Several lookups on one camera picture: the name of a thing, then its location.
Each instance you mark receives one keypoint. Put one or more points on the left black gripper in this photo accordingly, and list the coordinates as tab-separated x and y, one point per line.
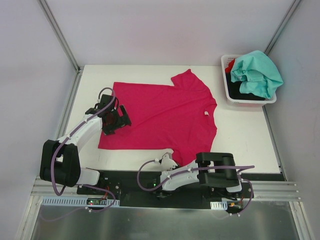
118	120

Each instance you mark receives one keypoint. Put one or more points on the magenta t shirt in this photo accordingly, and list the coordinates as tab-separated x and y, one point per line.
178	117

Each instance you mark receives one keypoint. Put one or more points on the teal t shirt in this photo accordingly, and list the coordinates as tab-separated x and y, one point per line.
257	75

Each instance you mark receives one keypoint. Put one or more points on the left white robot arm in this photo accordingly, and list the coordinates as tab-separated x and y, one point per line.
60	160

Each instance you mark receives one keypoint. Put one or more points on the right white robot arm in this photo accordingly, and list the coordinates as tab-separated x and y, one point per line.
214	170

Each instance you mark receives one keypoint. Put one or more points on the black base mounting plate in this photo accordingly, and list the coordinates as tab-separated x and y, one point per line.
124	186

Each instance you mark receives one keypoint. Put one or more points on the black t shirt in basket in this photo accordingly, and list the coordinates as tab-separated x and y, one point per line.
234	91

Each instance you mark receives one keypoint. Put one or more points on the red t shirt in basket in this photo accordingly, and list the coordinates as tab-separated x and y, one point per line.
228	69

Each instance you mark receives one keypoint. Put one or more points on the white plastic laundry basket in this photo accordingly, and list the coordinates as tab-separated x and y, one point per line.
225	60

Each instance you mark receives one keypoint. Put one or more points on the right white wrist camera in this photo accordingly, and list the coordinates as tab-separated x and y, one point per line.
166	162

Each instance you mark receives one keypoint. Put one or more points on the right white cable duct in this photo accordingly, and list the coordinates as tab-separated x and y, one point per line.
219	205

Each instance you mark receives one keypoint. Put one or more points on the white cable duct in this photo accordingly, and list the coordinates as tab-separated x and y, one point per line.
66	201
219	205

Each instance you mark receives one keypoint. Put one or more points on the left white cable duct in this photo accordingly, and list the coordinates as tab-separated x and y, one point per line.
66	201

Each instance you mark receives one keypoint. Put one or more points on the aluminium frame rail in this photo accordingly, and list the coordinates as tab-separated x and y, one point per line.
285	191

